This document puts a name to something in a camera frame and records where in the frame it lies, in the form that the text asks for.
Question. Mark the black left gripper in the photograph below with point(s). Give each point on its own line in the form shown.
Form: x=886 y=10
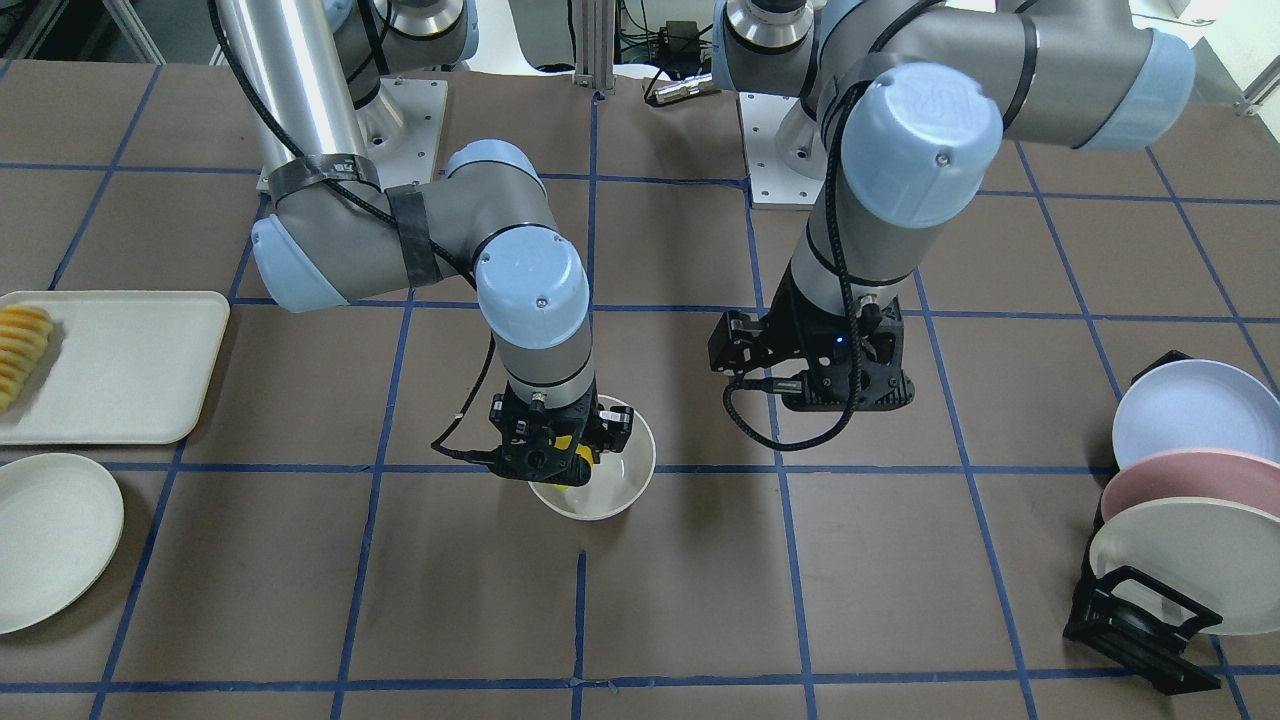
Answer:
x=790 y=345

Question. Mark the aluminium frame post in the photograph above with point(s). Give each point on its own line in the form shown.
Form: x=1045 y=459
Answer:
x=593 y=36

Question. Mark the yellow lemon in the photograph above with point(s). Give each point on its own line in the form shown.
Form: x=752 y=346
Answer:
x=575 y=463

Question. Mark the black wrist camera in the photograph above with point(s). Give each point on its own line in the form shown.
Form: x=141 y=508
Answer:
x=614 y=428

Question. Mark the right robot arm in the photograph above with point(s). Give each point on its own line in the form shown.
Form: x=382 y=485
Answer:
x=341 y=233

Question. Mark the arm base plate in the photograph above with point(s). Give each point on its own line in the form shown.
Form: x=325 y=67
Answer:
x=403 y=127
x=786 y=161

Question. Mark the cream rectangular tray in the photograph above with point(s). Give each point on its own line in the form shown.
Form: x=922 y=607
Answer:
x=123 y=367

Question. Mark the pink plate in rack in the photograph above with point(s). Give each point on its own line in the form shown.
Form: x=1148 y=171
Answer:
x=1217 y=473

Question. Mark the lavender plate in rack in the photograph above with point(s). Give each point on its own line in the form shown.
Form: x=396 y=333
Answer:
x=1195 y=403

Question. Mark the cream round plate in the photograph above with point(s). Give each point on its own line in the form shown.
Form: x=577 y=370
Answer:
x=62 y=517

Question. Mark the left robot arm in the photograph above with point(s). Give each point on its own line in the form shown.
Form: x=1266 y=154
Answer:
x=911 y=101

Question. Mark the sliced yellow fruit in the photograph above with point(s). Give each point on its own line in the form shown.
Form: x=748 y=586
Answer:
x=25 y=336

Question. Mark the beige ceramic bowl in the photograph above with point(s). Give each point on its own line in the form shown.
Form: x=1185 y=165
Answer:
x=616 y=481

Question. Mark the cream plate in rack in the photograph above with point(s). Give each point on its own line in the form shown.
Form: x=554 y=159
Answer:
x=1222 y=554

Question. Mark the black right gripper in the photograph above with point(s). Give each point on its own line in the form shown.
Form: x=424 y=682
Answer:
x=613 y=428

